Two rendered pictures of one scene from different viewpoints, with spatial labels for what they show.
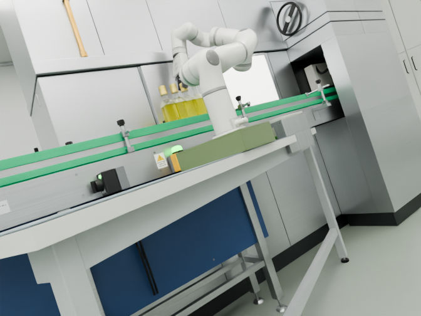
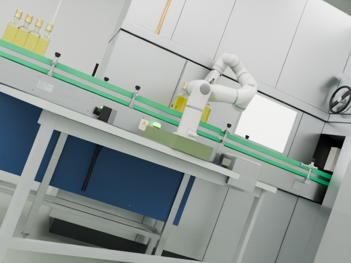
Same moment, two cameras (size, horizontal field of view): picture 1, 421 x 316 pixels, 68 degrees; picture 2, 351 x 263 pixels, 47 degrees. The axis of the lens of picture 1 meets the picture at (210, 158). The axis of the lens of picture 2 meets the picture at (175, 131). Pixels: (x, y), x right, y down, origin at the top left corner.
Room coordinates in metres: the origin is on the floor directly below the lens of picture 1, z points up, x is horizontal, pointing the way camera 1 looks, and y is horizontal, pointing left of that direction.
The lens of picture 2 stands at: (-0.90, -0.65, 0.74)
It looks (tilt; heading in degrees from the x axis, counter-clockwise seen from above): 3 degrees up; 17
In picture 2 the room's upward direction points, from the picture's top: 21 degrees clockwise
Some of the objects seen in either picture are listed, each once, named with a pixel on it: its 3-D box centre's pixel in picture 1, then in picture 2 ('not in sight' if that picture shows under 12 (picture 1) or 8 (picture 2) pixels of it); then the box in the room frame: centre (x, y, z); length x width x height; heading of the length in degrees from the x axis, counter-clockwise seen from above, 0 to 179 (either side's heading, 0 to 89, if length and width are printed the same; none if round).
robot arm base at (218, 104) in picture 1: (225, 112); (190, 123); (1.12, -0.10, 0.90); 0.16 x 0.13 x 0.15; 53
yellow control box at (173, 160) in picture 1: (181, 162); not in sight; (1.25, 0.11, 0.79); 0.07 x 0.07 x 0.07; 33
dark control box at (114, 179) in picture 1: (113, 182); (106, 115); (1.09, 0.35, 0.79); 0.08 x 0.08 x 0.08; 33
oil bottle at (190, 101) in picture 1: (193, 116); not in sight; (1.55, 0.02, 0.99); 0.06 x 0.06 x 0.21; 33
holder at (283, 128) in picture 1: (275, 131); (236, 165); (1.55, -0.34, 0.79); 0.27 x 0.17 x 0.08; 33
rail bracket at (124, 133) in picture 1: (127, 135); (135, 97); (1.17, 0.27, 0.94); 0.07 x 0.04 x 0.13; 33
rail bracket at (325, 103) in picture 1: (320, 99); (306, 174); (1.90, -0.74, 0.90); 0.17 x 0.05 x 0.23; 33
